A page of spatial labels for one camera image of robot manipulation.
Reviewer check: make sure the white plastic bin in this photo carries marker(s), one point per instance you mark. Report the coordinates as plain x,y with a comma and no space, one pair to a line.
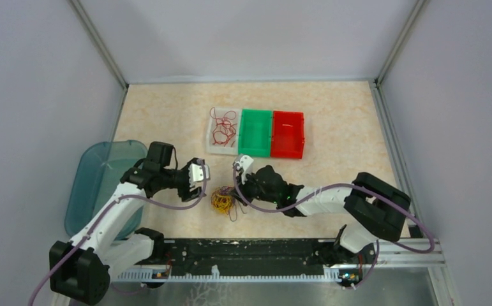
222,133

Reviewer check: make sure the aluminium frame rail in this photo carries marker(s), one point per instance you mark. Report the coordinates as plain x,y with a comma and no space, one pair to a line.
411,253

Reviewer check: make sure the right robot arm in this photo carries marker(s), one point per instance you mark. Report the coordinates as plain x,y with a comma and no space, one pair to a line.
378,209

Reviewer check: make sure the teal plastic basin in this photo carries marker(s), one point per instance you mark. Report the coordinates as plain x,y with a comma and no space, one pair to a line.
99,171

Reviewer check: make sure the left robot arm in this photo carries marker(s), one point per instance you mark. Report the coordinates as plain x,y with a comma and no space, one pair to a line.
83,268

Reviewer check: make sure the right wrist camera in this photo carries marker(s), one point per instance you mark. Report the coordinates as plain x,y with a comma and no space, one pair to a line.
243,163

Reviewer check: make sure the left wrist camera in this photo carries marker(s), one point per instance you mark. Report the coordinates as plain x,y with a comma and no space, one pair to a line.
198,172

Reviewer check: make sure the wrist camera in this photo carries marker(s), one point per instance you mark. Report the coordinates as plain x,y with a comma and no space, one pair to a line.
198,172
243,163

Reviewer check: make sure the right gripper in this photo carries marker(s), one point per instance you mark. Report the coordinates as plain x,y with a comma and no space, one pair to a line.
249,177

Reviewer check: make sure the red plastic bin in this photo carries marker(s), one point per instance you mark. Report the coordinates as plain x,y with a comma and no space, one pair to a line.
288,137

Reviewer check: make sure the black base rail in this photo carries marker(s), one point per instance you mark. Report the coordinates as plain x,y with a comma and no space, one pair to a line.
254,257

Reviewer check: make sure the green plastic bin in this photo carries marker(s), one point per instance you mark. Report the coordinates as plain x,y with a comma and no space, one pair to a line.
255,133

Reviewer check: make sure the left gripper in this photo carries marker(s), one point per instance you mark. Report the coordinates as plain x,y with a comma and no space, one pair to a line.
185,193

